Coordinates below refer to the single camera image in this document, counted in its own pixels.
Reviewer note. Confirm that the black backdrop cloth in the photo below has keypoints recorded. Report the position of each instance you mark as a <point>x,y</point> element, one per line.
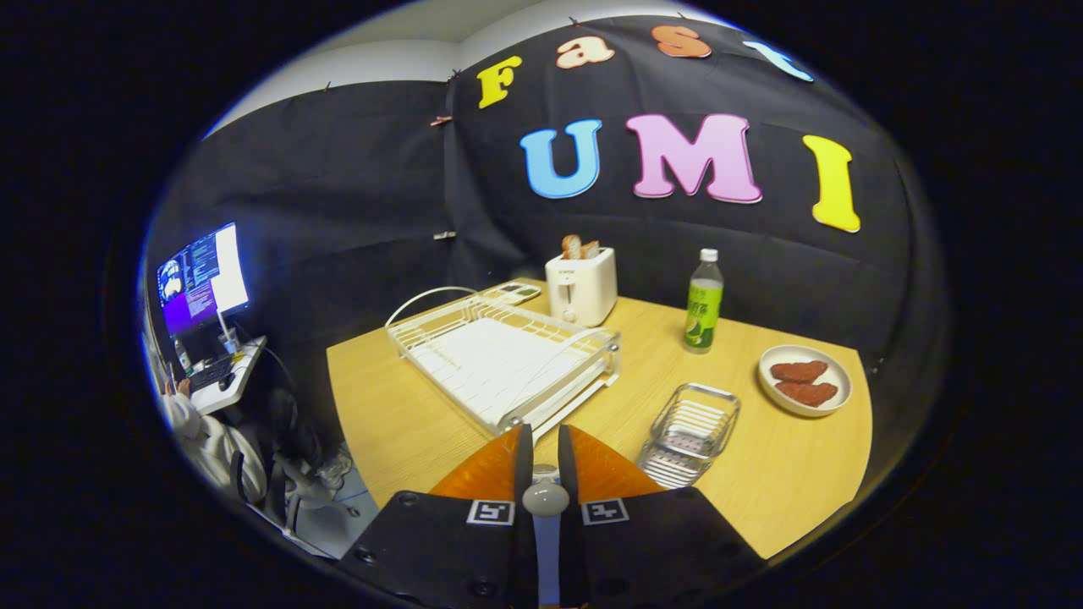
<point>355,194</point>

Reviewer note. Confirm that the black keyboard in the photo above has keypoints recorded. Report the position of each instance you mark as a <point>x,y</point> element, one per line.
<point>211,374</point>

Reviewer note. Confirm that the red meat slice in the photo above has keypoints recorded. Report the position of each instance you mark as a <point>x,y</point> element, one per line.
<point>808,393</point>
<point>799,370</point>

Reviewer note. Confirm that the clear drinking cup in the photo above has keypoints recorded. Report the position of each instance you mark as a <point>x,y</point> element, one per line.
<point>229,341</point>

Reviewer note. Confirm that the white toaster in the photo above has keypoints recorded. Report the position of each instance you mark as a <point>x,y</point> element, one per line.
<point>584,288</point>

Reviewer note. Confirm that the black office chair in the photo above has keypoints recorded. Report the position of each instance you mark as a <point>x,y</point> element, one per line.
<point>288,431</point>

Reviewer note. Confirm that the white round plate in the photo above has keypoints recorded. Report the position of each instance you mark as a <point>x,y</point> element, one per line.
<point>838,376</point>

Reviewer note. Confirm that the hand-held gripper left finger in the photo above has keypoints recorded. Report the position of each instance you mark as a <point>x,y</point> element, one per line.
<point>525,461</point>

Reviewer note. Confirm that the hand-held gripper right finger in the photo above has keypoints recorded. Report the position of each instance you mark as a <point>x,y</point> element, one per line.
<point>565,461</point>

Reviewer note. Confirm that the white divided seasoning tray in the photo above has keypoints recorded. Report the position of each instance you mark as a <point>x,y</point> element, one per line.
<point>512,293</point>

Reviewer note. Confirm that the computer monitor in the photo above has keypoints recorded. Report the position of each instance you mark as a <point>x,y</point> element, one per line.
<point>203,279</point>

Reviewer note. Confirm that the green label drink bottle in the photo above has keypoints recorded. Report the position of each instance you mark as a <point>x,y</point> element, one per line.
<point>703,309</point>

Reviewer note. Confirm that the toast slice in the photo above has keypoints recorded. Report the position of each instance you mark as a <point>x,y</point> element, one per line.
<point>572,248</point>
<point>590,249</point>

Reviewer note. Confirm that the white office desk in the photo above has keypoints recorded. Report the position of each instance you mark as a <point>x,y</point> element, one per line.
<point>250,364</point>

